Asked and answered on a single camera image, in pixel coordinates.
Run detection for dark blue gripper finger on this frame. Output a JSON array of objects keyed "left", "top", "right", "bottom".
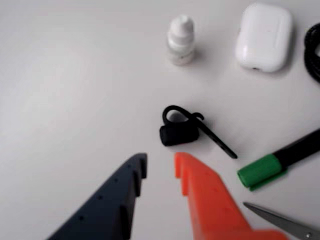
[{"left": 46, "top": 152, "right": 148, "bottom": 240}]

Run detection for black marker green cap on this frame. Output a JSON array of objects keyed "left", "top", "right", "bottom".
[{"left": 236, "top": 128, "right": 320, "bottom": 192}]

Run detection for black coiled cable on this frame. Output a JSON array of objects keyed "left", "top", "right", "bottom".
[{"left": 303, "top": 22, "right": 320, "bottom": 85}]

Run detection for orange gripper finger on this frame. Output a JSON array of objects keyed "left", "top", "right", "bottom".
[{"left": 173, "top": 151, "right": 291, "bottom": 240}]

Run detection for blue handled scissors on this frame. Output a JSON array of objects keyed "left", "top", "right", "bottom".
[{"left": 242, "top": 201, "right": 320, "bottom": 240}]

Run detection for small white dropper bottle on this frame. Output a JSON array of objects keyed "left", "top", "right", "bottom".
[{"left": 166, "top": 14, "right": 196, "bottom": 66}]

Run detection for white earbuds case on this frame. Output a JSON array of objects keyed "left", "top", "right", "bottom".
[{"left": 235, "top": 2, "right": 293, "bottom": 73}]

